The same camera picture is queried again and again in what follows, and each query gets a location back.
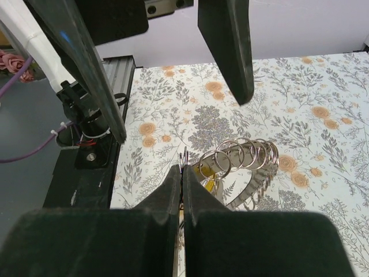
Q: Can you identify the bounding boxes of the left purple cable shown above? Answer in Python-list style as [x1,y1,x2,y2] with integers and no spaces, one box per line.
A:
[0,56,73,164]

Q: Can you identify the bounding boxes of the floral table mat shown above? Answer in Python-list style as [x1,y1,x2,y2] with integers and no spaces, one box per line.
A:
[110,53,368,276]

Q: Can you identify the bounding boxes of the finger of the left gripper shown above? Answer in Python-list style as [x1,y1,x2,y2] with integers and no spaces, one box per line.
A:
[198,0,254,106]

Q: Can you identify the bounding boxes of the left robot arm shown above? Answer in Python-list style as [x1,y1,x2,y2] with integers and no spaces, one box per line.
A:
[1,1,254,143]

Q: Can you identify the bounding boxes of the pink artificial flowers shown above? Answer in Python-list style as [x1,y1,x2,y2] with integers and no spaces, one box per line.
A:
[1,50,34,83]

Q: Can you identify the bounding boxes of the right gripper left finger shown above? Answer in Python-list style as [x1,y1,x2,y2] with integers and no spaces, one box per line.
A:
[1,166,181,276]

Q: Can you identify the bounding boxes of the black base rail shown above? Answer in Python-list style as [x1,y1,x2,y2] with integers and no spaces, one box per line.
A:
[43,56,136,210]

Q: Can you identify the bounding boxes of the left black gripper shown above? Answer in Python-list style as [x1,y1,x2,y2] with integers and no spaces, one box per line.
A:
[29,0,193,144]

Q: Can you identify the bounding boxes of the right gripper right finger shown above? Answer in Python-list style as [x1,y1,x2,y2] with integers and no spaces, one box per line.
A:
[183,166,354,276]

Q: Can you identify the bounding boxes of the silver keyring with keys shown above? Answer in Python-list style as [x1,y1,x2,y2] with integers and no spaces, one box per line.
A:
[191,137,280,211]

